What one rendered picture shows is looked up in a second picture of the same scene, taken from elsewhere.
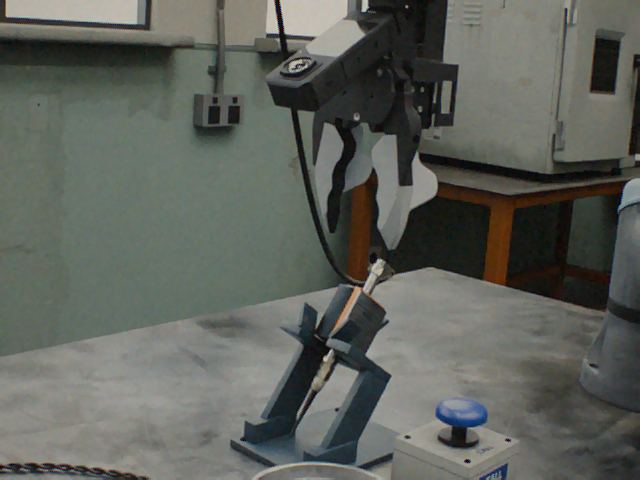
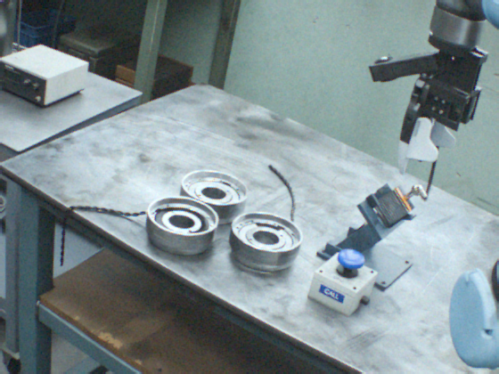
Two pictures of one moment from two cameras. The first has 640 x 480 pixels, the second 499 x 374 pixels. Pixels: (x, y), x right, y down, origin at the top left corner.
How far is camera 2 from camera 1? 1.09 m
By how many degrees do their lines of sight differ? 72
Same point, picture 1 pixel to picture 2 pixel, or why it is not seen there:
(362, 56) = (405, 67)
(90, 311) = not seen: outside the picture
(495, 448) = (342, 282)
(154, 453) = (323, 211)
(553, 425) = (447, 345)
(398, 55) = (438, 78)
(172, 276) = not seen: outside the picture
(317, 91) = (374, 72)
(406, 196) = (403, 147)
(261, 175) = not seen: outside the picture
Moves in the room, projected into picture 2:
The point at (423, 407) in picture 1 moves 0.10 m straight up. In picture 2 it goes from (439, 296) to (459, 242)
